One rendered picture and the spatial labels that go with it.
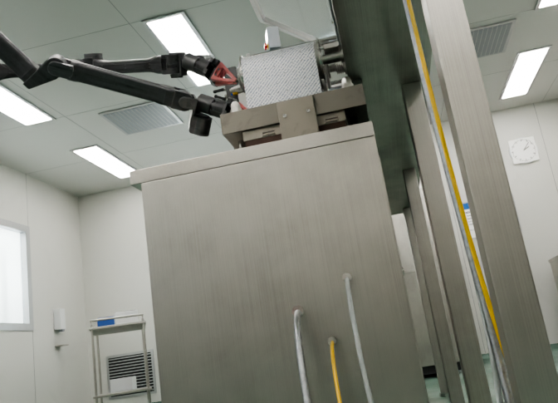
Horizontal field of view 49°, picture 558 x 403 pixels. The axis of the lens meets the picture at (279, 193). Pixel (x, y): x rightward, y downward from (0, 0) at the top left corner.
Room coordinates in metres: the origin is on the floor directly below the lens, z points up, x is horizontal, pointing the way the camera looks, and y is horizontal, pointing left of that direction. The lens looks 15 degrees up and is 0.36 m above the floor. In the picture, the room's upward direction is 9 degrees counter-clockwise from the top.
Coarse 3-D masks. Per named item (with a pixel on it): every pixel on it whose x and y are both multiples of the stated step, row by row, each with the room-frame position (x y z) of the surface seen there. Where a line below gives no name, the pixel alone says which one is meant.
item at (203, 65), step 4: (200, 60) 1.86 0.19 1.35; (204, 60) 1.86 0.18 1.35; (212, 60) 1.82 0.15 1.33; (200, 64) 1.86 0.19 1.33; (204, 64) 1.85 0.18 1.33; (208, 64) 1.83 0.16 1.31; (196, 68) 1.87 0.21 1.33; (200, 68) 1.86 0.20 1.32; (204, 68) 1.83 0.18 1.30; (208, 68) 1.84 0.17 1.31; (212, 68) 1.86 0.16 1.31; (196, 72) 1.88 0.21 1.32; (200, 72) 1.87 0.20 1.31; (204, 72) 1.83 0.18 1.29; (208, 72) 1.84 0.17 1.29; (204, 76) 1.88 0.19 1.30; (208, 76) 1.86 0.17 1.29
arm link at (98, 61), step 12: (96, 60) 2.01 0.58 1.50; (120, 60) 1.98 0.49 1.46; (132, 60) 1.95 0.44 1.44; (144, 60) 1.93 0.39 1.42; (156, 60) 1.91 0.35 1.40; (168, 60) 1.89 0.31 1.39; (120, 72) 1.99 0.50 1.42; (132, 72) 1.98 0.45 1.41; (156, 72) 1.93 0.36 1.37; (168, 72) 1.91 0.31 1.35
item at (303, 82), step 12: (288, 72) 1.75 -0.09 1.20; (300, 72) 1.74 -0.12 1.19; (312, 72) 1.74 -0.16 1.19; (252, 84) 1.77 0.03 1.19; (264, 84) 1.76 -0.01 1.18; (276, 84) 1.75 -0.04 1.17; (288, 84) 1.75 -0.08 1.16; (300, 84) 1.74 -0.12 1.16; (312, 84) 1.74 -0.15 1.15; (252, 96) 1.77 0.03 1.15; (264, 96) 1.76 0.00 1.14; (276, 96) 1.76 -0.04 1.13; (288, 96) 1.75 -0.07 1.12; (300, 96) 1.74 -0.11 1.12
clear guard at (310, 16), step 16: (272, 0) 2.44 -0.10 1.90; (288, 0) 2.37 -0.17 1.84; (304, 0) 2.30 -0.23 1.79; (320, 0) 2.24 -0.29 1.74; (272, 16) 2.62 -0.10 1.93; (288, 16) 2.53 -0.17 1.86; (304, 16) 2.46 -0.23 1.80; (320, 16) 2.38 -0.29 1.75; (304, 32) 2.64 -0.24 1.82; (320, 32) 2.55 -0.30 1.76
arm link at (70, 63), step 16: (48, 64) 1.56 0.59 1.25; (64, 64) 1.57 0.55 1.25; (80, 64) 1.61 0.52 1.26; (80, 80) 1.63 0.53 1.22; (96, 80) 1.64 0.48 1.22; (112, 80) 1.66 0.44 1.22; (128, 80) 1.67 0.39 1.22; (144, 80) 1.70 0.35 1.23; (144, 96) 1.71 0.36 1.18; (160, 96) 1.72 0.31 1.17; (176, 96) 1.72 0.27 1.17
